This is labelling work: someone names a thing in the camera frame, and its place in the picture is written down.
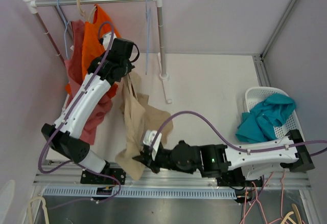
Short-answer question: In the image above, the beige t shirt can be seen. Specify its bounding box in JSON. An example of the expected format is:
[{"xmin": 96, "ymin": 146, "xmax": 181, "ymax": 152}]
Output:
[{"xmin": 115, "ymin": 72, "xmax": 171, "ymax": 181}]

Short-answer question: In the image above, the light blue wire hanger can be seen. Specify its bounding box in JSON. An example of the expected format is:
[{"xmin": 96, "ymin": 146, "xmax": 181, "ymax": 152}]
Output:
[
  {"xmin": 145, "ymin": 0, "xmax": 151, "ymax": 75},
  {"xmin": 56, "ymin": 0, "xmax": 70, "ymax": 60}
]

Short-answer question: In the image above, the teal t shirt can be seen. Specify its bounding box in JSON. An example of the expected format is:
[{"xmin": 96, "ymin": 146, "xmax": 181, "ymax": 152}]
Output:
[{"xmin": 236, "ymin": 94, "xmax": 296, "ymax": 143}]

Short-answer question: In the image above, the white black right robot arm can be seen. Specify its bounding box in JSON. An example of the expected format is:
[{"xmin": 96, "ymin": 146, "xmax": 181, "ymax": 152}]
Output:
[{"xmin": 133, "ymin": 130, "xmax": 315, "ymax": 190}]

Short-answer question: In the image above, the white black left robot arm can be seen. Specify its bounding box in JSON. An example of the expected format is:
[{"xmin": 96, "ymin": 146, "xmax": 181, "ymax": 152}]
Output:
[{"xmin": 41, "ymin": 38, "xmax": 137, "ymax": 184}]

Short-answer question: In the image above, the orange t shirt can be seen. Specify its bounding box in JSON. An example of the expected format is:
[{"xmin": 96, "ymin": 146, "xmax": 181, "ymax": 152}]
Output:
[{"xmin": 64, "ymin": 3, "xmax": 122, "ymax": 99}]

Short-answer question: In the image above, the pink t shirt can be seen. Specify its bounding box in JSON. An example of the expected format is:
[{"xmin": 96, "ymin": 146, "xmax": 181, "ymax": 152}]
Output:
[{"xmin": 64, "ymin": 20, "xmax": 112, "ymax": 145}]

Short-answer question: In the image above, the beige wooden hanger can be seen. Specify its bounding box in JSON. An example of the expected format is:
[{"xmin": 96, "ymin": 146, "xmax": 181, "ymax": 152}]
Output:
[{"xmin": 76, "ymin": 0, "xmax": 98, "ymax": 22}]

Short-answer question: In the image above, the beige hanger on floor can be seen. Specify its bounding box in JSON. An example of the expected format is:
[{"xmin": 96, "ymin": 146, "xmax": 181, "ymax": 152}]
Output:
[{"xmin": 27, "ymin": 196, "xmax": 50, "ymax": 224}]

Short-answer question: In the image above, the wooden hanger on floor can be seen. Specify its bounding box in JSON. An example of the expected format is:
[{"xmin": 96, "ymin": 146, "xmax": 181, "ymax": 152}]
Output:
[{"xmin": 281, "ymin": 204, "xmax": 304, "ymax": 224}]

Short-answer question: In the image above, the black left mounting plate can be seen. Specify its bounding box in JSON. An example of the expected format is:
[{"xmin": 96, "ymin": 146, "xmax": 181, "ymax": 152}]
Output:
[{"xmin": 80, "ymin": 168, "xmax": 126, "ymax": 185}]

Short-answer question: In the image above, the black mounting plate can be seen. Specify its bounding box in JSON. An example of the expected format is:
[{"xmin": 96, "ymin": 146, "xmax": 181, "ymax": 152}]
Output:
[
  {"xmin": 80, "ymin": 168, "xmax": 126, "ymax": 185},
  {"xmin": 216, "ymin": 177, "xmax": 252, "ymax": 191}
]

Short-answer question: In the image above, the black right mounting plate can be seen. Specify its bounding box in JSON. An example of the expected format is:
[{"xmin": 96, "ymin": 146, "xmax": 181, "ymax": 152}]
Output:
[{"xmin": 216, "ymin": 177, "xmax": 252, "ymax": 191}]

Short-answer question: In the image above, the white plastic laundry basket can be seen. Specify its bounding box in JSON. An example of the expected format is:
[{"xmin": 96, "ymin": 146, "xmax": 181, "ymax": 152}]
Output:
[{"xmin": 236, "ymin": 87, "xmax": 301, "ymax": 143}]

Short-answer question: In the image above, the metal clothes rack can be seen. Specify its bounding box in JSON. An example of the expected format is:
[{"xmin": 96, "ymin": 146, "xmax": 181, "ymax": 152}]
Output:
[{"xmin": 22, "ymin": 0, "xmax": 172, "ymax": 104}]

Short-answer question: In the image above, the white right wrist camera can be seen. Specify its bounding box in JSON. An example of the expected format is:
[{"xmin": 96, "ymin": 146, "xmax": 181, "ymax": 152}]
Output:
[{"xmin": 143, "ymin": 130, "xmax": 162, "ymax": 160}]

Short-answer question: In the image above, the white slotted cable duct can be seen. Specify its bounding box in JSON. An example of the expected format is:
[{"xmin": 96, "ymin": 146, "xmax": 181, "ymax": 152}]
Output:
[{"xmin": 43, "ymin": 186, "xmax": 237, "ymax": 200}]

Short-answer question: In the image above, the pink wire hanger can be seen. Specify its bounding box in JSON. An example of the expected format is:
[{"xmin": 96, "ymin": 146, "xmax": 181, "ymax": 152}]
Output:
[{"xmin": 240, "ymin": 170, "xmax": 286, "ymax": 223}]

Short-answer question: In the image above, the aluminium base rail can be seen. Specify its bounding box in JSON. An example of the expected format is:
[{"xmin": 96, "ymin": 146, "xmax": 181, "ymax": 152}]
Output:
[{"xmin": 33, "ymin": 163, "xmax": 312, "ymax": 190}]

